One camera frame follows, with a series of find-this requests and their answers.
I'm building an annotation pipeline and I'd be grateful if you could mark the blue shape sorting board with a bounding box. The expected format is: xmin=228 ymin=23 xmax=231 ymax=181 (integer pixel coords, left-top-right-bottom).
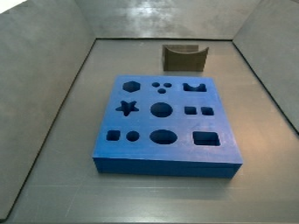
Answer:
xmin=92 ymin=75 xmax=243 ymax=179

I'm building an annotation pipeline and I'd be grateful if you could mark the dark curved holder block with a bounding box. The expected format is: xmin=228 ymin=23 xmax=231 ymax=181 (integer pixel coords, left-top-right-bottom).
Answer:
xmin=163 ymin=45 xmax=209 ymax=72

